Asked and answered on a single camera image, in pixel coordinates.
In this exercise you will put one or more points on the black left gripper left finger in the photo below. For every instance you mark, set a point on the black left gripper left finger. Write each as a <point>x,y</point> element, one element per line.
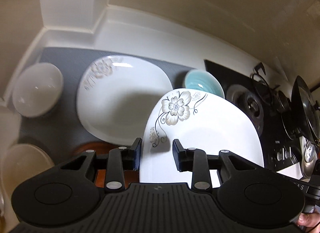
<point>132,156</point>

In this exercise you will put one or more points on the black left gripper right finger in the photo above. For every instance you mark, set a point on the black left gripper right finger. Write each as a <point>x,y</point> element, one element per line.
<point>181,157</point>

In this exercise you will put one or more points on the brown round plate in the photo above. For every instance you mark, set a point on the brown round plate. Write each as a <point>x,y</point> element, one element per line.
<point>103,148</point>

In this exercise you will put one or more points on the white square floral plate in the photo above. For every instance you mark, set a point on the white square floral plate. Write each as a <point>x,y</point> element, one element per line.
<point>199,120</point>

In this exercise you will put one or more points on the turquoise ceramic bowl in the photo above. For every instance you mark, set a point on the turquoise ceramic bowl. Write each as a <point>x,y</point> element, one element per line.
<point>203,81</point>

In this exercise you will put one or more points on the white round bowl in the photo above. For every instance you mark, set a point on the white round bowl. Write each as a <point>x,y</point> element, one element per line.
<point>37,90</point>

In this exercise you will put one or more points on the person's right hand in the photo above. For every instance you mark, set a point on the person's right hand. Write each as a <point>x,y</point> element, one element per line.
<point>308,220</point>

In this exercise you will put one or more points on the stainless steel kettle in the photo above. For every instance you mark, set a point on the stainless steel kettle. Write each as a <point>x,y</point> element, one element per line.
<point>309,158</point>

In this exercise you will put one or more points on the white square plate on mat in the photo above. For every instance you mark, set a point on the white square plate on mat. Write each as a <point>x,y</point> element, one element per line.
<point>116,95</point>

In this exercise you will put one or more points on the grey table mat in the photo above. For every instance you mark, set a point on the grey table mat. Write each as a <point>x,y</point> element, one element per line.
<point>59,132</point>

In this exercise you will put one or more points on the black wok with lid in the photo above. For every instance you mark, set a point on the black wok with lid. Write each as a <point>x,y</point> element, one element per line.
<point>306,110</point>

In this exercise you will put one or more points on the black gas stove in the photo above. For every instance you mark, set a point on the black gas stove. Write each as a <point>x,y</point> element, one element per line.
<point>269,110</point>

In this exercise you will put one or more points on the beige round plate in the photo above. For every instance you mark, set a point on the beige round plate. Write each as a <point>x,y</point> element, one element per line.
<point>21,162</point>

